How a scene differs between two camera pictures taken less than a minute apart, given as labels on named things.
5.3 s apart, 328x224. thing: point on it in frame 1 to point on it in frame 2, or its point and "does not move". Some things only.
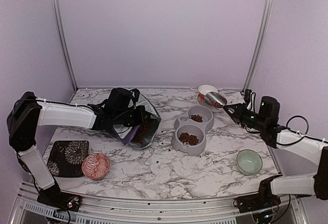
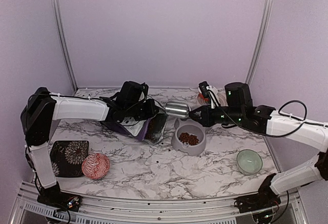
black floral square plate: x=66 y=157 does not move
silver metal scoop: x=215 y=100 to x=177 y=109
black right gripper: x=239 y=107 to x=206 y=119
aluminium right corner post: x=261 y=36 does not move
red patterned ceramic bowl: x=96 y=166 does not move
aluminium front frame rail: x=25 y=209 does not move
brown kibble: x=142 y=134 to x=151 y=129
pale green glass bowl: x=249 y=162 does not move
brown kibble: x=192 y=139 does not move
